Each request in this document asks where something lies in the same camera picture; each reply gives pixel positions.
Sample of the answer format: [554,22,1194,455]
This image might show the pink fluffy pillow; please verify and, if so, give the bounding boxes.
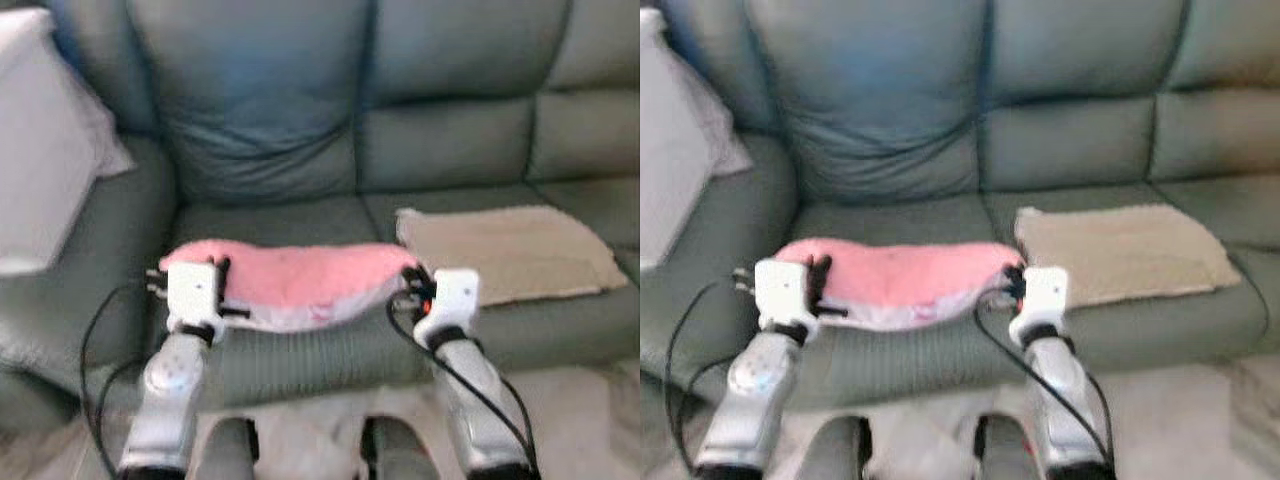
[772,237,1027,332]
[160,238,422,334]

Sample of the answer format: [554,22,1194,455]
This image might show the grey-green leather sofa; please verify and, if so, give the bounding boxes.
[0,0,641,437]
[640,0,1280,441]

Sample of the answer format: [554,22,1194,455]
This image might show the white pillow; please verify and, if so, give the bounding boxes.
[640,8,754,272]
[0,8,137,277]

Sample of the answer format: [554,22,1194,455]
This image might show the beige towel mat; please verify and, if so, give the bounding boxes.
[1014,204,1244,309]
[396,205,630,307]

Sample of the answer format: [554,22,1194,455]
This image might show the grey left robot leg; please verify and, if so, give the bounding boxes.
[194,417,262,480]
[798,415,873,480]

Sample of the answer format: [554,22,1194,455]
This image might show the grey robot leg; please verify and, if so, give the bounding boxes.
[194,417,262,480]
[359,414,443,480]
[798,415,873,480]
[971,412,1043,480]

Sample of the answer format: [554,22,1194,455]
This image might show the grey right robot leg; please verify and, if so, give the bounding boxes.
[359,414,443,480]
[971,412,1043,480]

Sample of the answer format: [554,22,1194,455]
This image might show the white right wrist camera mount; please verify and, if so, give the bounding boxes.
[412,269,482,347]
[1007,265,1070,347]

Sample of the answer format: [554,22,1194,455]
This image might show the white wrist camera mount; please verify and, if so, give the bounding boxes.
[1007,265,1070,347]
[164,261,224,328]
[752,257,820,328]
[412,269,482,347]

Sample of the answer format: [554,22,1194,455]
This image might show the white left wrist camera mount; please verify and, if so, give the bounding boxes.
[752,257,820,328]
[164,261,224,328]

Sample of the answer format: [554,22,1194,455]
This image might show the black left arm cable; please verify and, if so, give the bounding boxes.
[79,268,168,475]
[663,266,756,475]

